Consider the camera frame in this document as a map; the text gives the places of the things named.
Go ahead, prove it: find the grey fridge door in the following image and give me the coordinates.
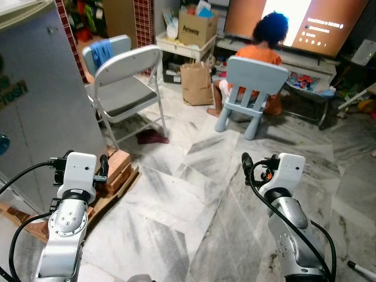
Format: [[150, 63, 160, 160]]
[[0, 7, 110, 215]]

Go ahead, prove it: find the grey mini fridge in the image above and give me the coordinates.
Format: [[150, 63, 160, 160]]
[[0, 0, 110, 215]]

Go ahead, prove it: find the red brick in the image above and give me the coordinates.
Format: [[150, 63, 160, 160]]
[[96, 147, 133, 199]]

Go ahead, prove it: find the dark red slipper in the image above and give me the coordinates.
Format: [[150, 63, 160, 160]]
[[136, 129, 170, 146]]

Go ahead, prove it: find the grey metal folding chair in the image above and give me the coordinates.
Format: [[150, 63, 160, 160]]
[[92, 45, 169, 149]]

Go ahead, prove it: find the light blue child chair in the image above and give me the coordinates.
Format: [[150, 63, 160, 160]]
[[214, 55, 290, 141]]

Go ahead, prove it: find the brown paper bag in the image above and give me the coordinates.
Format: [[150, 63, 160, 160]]
[[180, 59, 214, 107]]

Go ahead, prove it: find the colourful toy pile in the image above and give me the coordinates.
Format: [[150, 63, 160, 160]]
[[287, 70, 337, 99]]

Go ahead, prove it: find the grey left robot leg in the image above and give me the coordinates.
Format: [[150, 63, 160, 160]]
[[126, 273, 157, 282]]

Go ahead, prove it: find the child in orange shirt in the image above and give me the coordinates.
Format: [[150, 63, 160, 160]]
[[206, 11, 290, 117]]

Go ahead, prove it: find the grey television stand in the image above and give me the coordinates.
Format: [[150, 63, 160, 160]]
[[214, 38, 340, 131]]

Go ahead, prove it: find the blue cloth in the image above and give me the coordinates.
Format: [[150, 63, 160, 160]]
[[90, 39, 114, 69]]

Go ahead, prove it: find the white slanted rod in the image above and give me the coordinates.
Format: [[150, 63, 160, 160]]
[[337, 82, 376, 113]]

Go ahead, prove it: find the pale blue folding chair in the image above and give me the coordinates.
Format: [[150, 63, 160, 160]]
[[82, 34, 133, 80]]

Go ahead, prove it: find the white stick with black tip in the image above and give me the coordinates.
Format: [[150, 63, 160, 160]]
[[346, 260, 376, 281]]

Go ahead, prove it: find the white shelf unit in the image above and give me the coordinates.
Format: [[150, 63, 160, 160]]
[[155, 29, 219, 84]]

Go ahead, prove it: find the white router box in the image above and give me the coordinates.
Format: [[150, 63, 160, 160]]
[[352, 39, 376, 66]]

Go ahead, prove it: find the printed cardboard box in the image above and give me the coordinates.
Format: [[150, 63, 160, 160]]
[[177, 7, 220, 48]]

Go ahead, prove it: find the flat screen television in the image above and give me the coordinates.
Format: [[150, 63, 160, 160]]
[[223, 0, 371, 58]]

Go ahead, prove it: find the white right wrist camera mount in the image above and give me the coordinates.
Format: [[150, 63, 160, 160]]
[[260, 152, 307, 199]]

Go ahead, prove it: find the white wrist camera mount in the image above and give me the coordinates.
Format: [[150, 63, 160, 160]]
[[260, 152, 307, 199], [57, 152, 98, 204]]

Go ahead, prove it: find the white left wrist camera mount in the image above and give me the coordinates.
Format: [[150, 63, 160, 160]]
[[57, 152, 98, 204]]

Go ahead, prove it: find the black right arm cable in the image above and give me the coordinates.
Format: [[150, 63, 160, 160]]
[[245, 167, 337, 281]]

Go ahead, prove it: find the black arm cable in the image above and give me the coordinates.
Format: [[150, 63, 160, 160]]
[[245, 167, 337, 281], [0, 155, 63, 282]]

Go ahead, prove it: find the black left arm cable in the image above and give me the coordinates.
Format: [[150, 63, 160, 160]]
[[0, 155, 63, 282]]

